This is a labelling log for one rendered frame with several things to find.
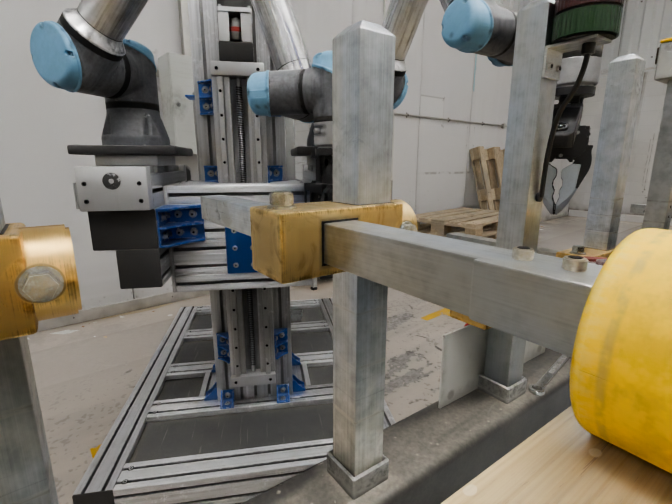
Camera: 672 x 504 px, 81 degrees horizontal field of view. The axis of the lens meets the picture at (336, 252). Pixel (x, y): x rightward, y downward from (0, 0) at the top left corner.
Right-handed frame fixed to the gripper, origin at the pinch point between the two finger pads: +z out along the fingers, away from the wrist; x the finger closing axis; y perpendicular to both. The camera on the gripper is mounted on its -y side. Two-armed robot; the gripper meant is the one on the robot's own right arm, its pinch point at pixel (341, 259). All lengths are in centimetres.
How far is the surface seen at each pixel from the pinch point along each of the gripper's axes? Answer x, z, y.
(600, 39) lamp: -3.4, -29.4, -37.8
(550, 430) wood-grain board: 27, -7, -51
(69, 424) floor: 49, 83, 113
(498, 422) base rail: 2.4, 12.7, -34.8
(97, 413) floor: 39, 83, 115
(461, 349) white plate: 2.6, 5.5, -29.1
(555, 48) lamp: -3.0, -29.4, -33.7
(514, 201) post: -2.1, -13.1, -31.4
